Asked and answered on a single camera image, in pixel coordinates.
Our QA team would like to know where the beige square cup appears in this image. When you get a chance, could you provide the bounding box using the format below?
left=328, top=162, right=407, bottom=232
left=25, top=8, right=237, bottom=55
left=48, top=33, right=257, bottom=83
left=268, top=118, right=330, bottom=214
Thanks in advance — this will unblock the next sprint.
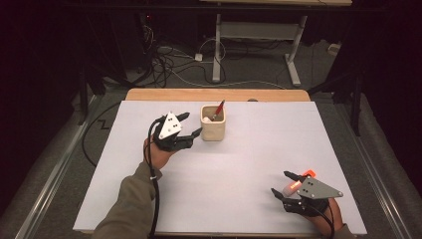
left=200, top=105, right=227, bottom=142

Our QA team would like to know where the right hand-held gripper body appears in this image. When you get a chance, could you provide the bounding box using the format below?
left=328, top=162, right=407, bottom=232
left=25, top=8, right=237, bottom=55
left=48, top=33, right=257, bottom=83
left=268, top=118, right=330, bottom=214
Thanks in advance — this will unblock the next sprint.
left=283, top=175, right=344, bottom=218

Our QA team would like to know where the person's right hand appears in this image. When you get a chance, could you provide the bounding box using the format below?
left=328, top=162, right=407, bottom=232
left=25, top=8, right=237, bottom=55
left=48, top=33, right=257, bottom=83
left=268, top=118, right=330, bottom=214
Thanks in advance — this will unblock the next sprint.
left=308, top=197, right=346, bottom=236

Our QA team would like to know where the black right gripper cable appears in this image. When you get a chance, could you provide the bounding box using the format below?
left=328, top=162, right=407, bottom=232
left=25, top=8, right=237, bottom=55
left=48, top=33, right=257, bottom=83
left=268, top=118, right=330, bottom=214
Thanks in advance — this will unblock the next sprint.
left=304, top=198, right=336, bottom=239

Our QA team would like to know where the orange highlighter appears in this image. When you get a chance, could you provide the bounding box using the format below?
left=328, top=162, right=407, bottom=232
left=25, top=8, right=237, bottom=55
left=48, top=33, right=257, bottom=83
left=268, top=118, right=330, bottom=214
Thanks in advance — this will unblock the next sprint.
left=282, top=168, right=317, bottom=197

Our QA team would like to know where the black stand leg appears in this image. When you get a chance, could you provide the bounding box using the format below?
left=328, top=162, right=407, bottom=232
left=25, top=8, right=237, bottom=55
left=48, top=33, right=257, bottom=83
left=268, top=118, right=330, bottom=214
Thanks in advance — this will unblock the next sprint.
left=78, top=65, right=91, bottom=126
left=350, top=74, right=363, bottom=137

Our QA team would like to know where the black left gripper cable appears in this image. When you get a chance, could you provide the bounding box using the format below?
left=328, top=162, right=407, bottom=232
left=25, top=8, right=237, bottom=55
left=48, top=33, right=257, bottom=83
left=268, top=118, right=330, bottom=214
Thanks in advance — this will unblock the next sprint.
left=143, top=115, right=167, bottom=239

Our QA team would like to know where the person's left hand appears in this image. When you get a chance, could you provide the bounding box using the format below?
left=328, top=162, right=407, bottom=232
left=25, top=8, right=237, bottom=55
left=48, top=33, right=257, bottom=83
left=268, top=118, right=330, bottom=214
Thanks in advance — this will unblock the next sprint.
left=142, top=134, right=177, bottom=171

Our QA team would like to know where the white-legged desk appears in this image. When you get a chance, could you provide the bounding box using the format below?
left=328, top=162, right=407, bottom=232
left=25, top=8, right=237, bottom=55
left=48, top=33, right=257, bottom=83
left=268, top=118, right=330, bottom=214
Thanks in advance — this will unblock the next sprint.
left=198, top=0, right=353, bottom=88

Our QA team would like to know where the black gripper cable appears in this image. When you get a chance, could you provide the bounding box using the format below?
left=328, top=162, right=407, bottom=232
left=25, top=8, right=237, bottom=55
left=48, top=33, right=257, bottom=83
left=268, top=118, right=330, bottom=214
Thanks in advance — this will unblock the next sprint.
left=304, top=198, right=336, bottom=239
left=143, top=115, right=167, bottom=239

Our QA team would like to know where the red pen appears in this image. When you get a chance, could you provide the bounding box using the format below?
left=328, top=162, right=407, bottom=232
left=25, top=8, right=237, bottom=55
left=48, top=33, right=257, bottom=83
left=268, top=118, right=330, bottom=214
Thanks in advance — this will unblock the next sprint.
left=211, top=99, right=226, bottom=121

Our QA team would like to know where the tangle of black cables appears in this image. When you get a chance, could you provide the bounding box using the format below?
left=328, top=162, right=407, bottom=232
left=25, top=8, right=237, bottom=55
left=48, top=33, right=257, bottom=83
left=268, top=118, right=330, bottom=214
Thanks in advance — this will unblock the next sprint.
left=140, top=24, right=215, bottom=89

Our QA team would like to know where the metal floor rail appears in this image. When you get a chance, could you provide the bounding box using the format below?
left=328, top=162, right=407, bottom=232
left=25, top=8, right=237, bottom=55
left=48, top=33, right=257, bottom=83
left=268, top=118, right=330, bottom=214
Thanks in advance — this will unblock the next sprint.
left=14, top=94, right=105, bottom=239
left=333, top=102, right=414, bottom=239

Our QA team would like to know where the black floor cable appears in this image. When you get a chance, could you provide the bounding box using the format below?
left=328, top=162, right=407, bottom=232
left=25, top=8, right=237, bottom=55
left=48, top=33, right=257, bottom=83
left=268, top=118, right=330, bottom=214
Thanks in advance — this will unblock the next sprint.
left=81, top=102, right=121, bottom=167

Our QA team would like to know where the white table cover sheet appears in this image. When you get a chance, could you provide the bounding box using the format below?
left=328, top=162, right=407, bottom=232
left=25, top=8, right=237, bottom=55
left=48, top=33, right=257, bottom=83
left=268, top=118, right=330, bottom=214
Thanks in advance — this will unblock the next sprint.
left=73, top=100, right=368, bottom=235

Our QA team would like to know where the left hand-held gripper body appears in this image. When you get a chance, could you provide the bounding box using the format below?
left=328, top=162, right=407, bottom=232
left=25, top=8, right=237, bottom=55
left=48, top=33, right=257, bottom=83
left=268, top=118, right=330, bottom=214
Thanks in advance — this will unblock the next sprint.
left=151, top=112, right=195, bottom=153

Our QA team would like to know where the white floor cable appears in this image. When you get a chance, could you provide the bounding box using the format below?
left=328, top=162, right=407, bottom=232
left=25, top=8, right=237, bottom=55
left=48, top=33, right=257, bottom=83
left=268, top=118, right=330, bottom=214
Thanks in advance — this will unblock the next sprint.
left=158, top=38, right=287, bottom=91

